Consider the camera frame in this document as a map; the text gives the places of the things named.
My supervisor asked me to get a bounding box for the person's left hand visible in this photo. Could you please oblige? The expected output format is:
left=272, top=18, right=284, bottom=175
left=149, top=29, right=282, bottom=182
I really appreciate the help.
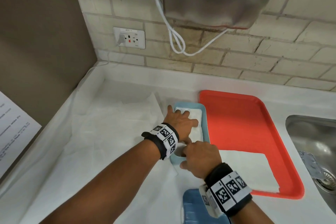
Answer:
left=163, top=104, right=199, bottom=146

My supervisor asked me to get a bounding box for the person's right hand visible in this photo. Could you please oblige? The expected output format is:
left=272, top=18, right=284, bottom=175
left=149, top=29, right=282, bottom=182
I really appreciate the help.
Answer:
left=180, top=141, right=222, bottom=180

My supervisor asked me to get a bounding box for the white cloth pad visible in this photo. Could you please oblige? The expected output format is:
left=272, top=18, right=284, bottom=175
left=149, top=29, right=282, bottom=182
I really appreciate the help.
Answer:
left=174, top=107, right=206, bottom=144

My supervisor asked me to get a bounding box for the light blue plastic tray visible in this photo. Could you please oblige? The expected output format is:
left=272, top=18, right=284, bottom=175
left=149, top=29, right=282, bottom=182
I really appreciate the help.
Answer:
left=167, top=103, right=211, bottom=165

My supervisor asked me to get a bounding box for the person's left forearm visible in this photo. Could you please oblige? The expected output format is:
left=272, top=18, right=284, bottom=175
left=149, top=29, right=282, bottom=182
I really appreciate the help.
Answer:
left=39, top=139, right=162, bottom=224

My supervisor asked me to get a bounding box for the person's right forearm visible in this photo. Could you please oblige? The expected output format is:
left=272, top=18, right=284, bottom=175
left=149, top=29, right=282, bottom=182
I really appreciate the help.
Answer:
left=224, top=194, right=277, bottom=224

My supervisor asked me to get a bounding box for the black left wristband with markers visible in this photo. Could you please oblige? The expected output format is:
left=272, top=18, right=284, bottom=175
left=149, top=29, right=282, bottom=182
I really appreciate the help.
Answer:
left=141, top=123, right=180, bottom=161

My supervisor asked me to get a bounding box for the black wristband with markers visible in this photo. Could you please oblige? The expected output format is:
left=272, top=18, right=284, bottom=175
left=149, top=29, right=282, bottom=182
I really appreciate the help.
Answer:
left=198, top=163, right=253, bottom=218
left=141, top=123, right=180, bottom=161

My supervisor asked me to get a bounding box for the blue plastic lid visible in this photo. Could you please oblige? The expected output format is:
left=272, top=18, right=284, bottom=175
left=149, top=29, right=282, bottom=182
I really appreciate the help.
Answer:
left=182, top=189, right=232, bottom=224

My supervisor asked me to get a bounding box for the black right wristband with markers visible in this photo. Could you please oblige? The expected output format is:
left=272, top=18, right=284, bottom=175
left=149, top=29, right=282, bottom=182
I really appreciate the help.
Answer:
left=198, top=163, right=253, bottom=218

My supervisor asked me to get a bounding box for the red plastic tray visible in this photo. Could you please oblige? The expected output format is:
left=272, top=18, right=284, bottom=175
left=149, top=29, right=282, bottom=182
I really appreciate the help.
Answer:
left=199, top=90, right=305, bottom=200

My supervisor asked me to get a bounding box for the white paper towel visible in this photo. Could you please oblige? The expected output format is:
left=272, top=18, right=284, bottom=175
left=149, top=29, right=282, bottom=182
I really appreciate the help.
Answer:
left=218, top=150, right=280, bottom=193

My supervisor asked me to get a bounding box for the crumpled clear plastic piece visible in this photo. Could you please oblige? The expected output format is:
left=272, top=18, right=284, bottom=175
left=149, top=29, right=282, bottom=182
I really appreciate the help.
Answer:
left=299, top=151, right=321, bottom=177

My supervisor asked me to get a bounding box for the stainless steel sink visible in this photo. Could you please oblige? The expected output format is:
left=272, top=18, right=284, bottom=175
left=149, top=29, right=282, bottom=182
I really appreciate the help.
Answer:
left=285, top=115, right=336, bottom=224

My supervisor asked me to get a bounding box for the metal sink drain strainer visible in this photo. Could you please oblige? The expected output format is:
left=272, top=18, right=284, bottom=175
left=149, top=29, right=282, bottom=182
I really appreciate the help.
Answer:
left=314, top=168, right=336, bottom=188

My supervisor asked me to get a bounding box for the brown cabinet side panel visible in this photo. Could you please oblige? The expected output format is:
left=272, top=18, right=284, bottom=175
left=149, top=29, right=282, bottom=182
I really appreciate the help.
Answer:
left=0, top=0, right=98, bottom=127

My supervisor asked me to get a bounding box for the white printed paper notice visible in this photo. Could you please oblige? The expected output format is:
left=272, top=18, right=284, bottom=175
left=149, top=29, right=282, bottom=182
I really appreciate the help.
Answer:
left=0, top=90, right=42, bottom=180

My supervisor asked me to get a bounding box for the white power cable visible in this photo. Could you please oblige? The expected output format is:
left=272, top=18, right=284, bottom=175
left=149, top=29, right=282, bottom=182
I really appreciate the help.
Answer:
left=154, top=0, right=228, bottom=56

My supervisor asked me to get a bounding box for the white wall socket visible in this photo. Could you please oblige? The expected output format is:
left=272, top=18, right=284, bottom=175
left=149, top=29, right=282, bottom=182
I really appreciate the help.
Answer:
left=113, top=27, right=146, bottom=49

